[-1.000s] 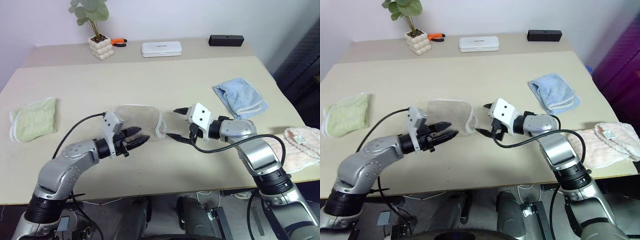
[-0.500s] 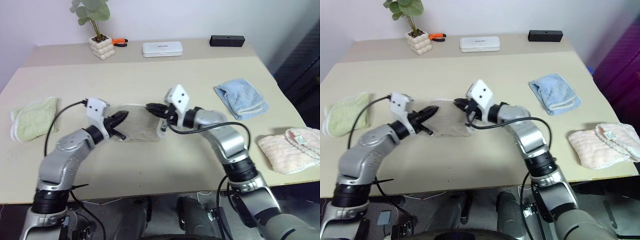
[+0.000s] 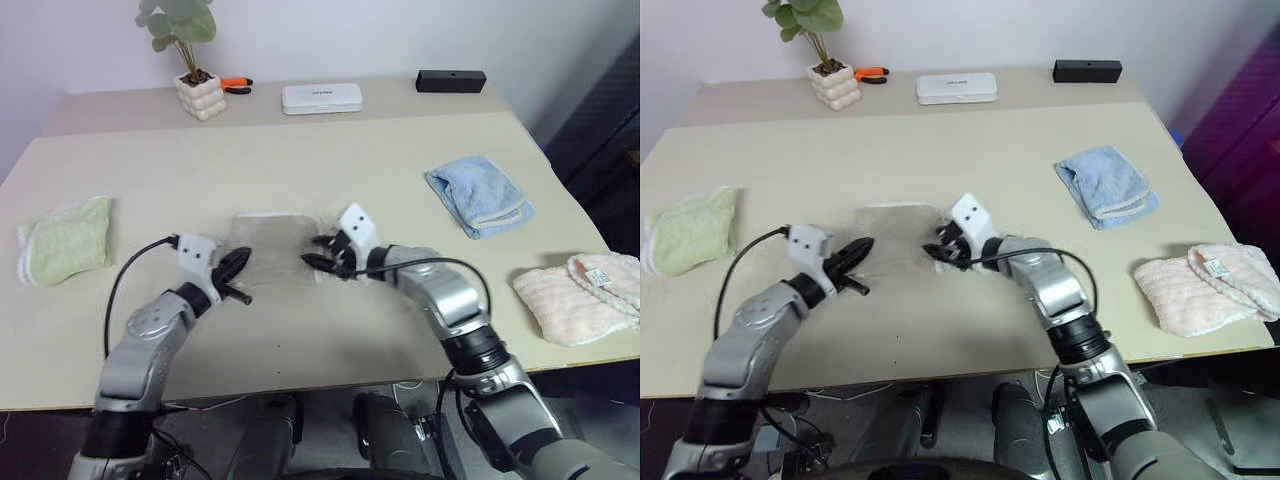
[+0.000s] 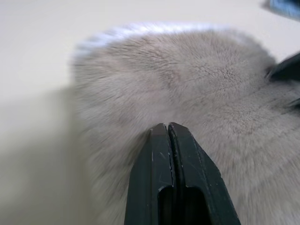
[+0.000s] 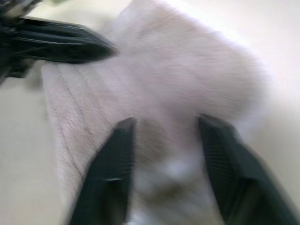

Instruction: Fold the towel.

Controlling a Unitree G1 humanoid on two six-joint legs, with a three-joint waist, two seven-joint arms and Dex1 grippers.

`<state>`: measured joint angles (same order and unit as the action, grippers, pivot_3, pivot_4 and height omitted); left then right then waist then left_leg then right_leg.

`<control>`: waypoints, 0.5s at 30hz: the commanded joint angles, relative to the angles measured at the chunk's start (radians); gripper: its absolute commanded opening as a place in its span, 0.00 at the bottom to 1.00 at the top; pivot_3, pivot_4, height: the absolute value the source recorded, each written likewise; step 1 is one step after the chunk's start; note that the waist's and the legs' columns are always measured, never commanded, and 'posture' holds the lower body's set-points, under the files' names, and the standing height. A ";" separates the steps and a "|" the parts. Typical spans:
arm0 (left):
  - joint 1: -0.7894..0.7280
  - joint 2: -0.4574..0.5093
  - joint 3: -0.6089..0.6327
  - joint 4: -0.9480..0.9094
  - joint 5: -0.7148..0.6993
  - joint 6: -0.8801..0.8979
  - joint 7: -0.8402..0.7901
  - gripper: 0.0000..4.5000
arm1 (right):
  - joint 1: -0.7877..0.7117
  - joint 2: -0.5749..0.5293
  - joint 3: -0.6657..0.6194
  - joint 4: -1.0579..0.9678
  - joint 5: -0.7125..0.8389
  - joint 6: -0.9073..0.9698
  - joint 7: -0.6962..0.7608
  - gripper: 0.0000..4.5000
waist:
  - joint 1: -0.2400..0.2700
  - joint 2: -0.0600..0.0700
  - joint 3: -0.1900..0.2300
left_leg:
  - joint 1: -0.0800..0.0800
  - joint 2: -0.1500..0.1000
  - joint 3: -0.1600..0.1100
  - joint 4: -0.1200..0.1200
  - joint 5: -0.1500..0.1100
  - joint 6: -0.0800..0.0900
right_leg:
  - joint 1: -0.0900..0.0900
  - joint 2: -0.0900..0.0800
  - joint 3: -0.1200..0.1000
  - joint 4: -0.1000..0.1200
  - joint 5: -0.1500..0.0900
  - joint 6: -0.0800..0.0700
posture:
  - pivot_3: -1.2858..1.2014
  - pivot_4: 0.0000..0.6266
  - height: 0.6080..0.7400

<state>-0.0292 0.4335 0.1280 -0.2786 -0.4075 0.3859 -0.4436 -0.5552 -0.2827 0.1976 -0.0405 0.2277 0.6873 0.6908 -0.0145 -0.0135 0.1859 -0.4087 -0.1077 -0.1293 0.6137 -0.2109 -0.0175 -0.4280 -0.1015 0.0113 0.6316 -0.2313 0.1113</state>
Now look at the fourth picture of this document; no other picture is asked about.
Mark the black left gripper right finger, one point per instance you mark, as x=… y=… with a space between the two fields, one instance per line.
x=201 y=182

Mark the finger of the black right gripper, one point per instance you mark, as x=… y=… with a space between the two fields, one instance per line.
x=284 y=68
x=295 y=102

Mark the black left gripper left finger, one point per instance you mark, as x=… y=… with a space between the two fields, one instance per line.
x=143 y=178

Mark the grey fluffy towel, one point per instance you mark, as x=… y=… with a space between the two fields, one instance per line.
x=187 y=89

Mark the blue object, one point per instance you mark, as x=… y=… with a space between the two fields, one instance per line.
x=283 y=7

